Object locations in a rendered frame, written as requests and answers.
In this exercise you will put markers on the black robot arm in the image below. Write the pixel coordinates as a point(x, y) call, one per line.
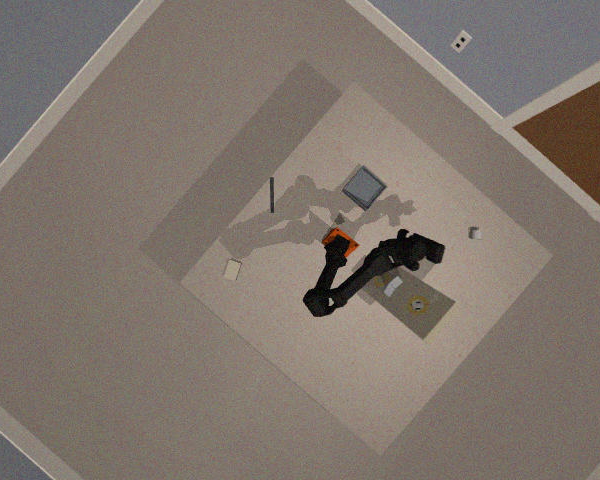
point(376, 263)

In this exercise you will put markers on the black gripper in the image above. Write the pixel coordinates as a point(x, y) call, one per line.
point(434, 249)

